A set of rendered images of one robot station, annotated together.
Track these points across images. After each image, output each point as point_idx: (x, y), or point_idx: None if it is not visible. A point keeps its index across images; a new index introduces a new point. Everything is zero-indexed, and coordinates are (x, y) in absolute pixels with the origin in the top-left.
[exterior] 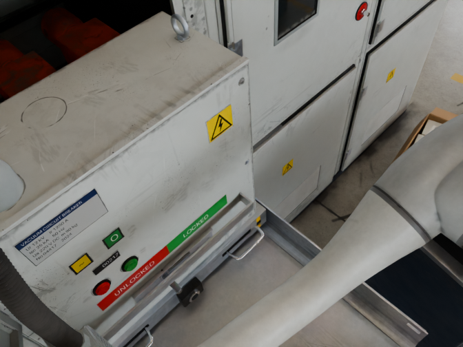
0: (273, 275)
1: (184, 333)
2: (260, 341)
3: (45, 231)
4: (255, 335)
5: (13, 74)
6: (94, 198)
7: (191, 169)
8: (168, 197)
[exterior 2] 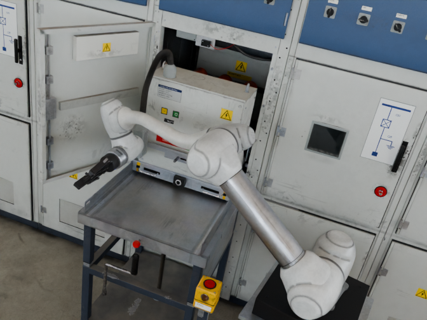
0: (203, 209)
1: (162, 189)
2: (159, 125)
3: (165, 88)
4: (159, 123)
5: None
6: (180, 93)
7: (209, 120)
8: (197, 122)
